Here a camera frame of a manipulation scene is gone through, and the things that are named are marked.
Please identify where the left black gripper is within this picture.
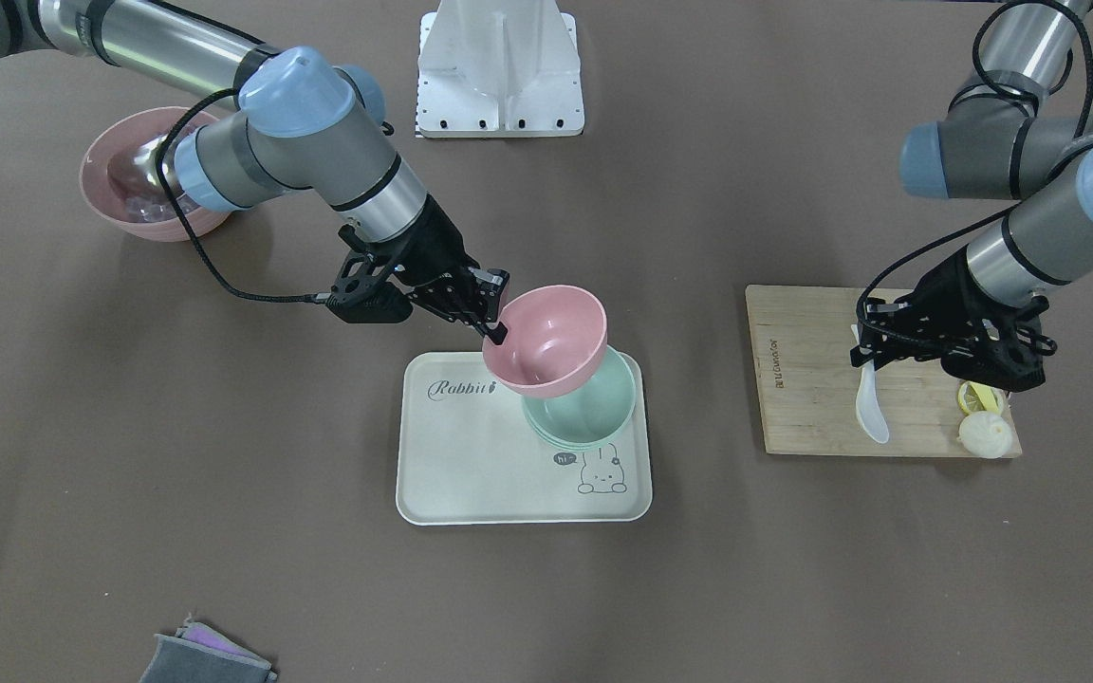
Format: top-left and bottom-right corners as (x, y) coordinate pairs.
(850, 249), (1057, 392)

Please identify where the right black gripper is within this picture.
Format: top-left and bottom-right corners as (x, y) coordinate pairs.
(326, 197), (510, 344)

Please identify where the white ceramic spoon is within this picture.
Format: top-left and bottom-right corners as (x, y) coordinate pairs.
(855, 361), (892, 444)

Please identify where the small pink bowl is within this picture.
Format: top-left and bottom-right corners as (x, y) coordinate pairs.
(481, 285), (608, 399)

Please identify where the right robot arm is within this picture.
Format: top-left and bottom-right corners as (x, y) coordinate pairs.
(0, 1), (510, 344)

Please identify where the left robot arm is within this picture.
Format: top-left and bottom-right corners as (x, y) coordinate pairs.
(849, 1), (1093, 392)

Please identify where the green bowl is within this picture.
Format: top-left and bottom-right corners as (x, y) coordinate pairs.
(521, 346), (637, 452)

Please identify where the large pink bowl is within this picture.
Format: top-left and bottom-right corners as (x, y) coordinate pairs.
(80, 105), (188, 242)

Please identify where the wooden cutting board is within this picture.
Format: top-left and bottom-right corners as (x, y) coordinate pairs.
(745, 285), (973, 458)

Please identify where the lemon slice lower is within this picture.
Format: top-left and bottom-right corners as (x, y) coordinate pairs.
(955, 381), (1008, 415)

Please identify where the white steamed bun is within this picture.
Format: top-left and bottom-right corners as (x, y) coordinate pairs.
(957, 411), (1016, 459)

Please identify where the cream rabbit tray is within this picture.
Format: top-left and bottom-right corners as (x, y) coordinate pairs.
(395, 353), (654, 525)

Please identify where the metal ice scoop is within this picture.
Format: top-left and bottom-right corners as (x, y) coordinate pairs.
(107, 136), (183, 203)

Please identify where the grey folded cloth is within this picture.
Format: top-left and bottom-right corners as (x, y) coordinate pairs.
(139, 619), (279, 682)

